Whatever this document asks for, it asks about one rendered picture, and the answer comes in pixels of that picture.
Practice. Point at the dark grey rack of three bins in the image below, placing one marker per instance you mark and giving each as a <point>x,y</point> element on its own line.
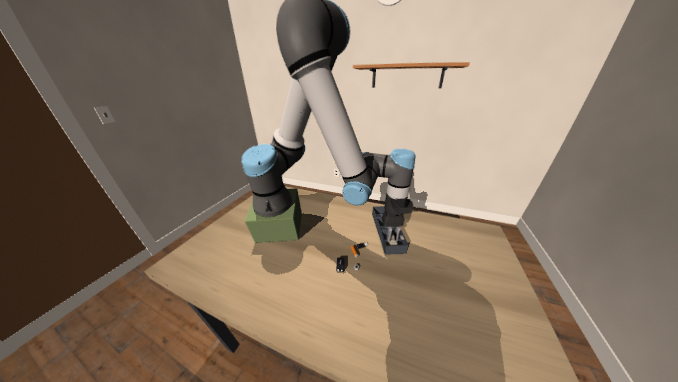
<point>382,231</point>

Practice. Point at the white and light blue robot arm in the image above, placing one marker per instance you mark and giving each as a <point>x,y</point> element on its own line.
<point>304,28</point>

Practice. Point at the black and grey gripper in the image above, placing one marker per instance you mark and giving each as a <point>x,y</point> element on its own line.
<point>395,205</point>

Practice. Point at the black 9v battery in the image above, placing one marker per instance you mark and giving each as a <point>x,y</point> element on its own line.
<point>340,264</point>

